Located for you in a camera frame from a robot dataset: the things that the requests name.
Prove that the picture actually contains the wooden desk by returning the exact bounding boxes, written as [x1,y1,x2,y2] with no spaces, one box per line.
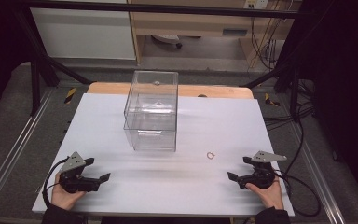
[127,0,303,68]

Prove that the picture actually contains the yellow black tape strip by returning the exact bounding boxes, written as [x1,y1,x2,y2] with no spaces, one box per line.
[264,92,282,107]
[63,87,76,105]

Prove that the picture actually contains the white wall socket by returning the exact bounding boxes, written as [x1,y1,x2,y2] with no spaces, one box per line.
[243,0,270,10]

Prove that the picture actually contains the hanging cables under desk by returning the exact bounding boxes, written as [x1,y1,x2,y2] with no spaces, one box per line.
[250,8,282,70]

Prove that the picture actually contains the person's left hand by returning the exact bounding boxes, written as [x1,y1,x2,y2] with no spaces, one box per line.
[50,172,87,212]

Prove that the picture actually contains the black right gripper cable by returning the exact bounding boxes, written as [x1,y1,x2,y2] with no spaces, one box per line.
[272,169,322,218]

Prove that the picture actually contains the white cabinet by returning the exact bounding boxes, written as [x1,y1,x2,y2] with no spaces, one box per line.
[30,0,137,61]

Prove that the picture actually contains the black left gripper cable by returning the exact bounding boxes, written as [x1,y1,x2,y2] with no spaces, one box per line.
[41,158,70,209]

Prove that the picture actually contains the black metal stand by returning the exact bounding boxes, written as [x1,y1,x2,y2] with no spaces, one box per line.
[241,31,311,121]
[12,8,91,117]

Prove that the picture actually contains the white table board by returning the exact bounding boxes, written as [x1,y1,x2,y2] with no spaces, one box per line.
[32,92,296,218]

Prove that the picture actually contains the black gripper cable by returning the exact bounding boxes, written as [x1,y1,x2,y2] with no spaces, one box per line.
[272,169,322,218]
[41,158,70,209]

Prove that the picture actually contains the wooden table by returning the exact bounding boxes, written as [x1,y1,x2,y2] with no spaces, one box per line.
[87,81,255,100]

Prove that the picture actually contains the clear plastic drawer box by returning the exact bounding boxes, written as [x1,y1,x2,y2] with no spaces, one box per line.
[123,70,180,153]

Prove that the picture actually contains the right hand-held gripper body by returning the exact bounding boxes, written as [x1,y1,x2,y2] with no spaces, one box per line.
[237,150,288,190]

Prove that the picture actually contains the black metal frame bar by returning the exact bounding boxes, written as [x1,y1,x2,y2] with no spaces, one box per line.
[20,0,301,20]

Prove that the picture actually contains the aluminium rail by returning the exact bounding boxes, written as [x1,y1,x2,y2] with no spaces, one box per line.
[287,122,347,224]
[0,88,56,213]

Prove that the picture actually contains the bundle of black floor cables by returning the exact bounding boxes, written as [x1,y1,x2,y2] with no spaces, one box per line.
[262,77,316,176]

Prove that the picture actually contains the office chair base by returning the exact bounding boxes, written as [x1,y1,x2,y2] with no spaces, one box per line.
[151,34,184,50]

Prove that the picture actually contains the person's right hand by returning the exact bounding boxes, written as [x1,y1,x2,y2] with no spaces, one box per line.
[244,178,285,210]

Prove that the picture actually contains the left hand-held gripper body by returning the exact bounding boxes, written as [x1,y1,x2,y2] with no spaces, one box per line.
[58,151,101,194]

